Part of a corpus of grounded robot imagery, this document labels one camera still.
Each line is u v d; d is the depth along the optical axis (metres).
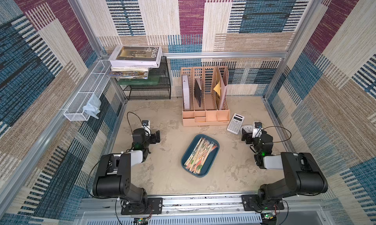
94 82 0.83
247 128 0.99
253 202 0.73
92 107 0.66
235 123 1.04
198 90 1.03
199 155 0.88
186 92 0.99
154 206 0.73
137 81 0.94
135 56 0.83
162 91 1.19
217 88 0.89
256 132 0.78
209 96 1.22
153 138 0.85
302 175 0.45
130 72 0.82
